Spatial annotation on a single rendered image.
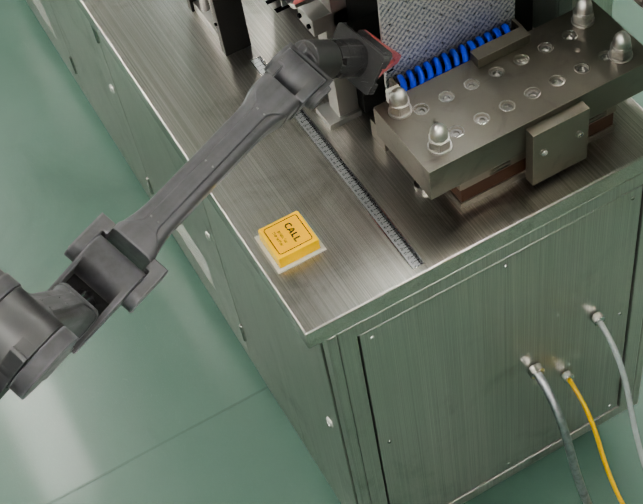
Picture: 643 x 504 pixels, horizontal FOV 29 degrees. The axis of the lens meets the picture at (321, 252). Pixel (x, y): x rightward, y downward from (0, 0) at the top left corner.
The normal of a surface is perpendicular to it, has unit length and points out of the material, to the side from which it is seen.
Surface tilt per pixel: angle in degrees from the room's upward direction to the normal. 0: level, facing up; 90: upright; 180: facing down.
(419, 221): 0
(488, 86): 0
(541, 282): 90
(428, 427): 90
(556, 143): 90
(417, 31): 92
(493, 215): 0
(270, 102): 32
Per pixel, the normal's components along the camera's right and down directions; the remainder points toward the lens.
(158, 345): -0.12, -0.61
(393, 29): 0.48, 0.68
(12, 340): 0.07, -0.03
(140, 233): 0.32, -0.31
